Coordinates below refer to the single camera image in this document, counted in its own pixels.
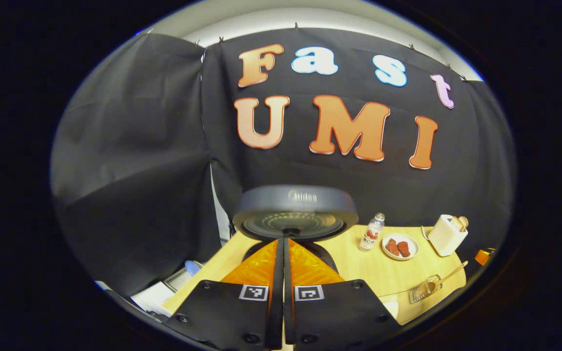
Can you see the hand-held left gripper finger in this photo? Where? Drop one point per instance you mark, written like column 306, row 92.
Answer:
column 277, row 302
column 288, row 302

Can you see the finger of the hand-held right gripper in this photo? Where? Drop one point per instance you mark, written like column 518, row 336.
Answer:
column 483, row 257

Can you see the wooden spoon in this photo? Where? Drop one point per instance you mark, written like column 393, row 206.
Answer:
column 451, row 274

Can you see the silver black rice cooker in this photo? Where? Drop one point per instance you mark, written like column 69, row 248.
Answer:
column 295, row 209

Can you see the toast bread slice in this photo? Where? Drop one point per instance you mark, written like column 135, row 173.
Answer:
column 464, row 223
column 455, row 223

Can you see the white toaster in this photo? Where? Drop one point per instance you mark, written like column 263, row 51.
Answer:
column 444, row 239

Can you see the white round plate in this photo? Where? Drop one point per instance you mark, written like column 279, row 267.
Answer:
column 410, row 234

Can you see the red meat piece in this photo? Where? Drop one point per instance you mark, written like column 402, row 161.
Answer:
column 392, row 247
column 404, row 249

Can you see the blue round object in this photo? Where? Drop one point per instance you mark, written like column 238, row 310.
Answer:
column 192, row 267

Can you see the grey keyboard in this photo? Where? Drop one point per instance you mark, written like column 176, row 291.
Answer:
column 178, row 279

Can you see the clear drink bottle red label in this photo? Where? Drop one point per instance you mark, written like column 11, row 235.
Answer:
column 371, row 236

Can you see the white paper sheet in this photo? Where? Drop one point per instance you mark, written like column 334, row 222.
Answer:
column 151, row 297

